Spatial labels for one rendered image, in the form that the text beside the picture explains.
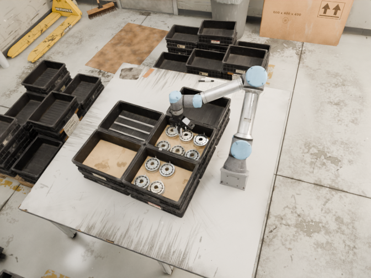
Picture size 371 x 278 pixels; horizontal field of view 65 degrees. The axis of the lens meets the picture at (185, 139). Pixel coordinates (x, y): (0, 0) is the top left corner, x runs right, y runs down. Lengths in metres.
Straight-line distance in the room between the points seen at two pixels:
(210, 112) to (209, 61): 1.25
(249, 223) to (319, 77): 2.43
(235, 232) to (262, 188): 0.36
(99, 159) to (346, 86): 2.88
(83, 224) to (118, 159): 0.48
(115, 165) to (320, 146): 2.04
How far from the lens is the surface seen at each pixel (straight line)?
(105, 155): 2.13
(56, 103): 3.21
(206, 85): 2.62
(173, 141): 2.08
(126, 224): 1.99
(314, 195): 2.90
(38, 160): 3.12
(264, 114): 2.41
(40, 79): 3.59
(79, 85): 3.47
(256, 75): 1.69
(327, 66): 4.09
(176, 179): 1.91
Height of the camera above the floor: 2.48
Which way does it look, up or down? 53 degrees down
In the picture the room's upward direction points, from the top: 8 degrees counter-clockwise
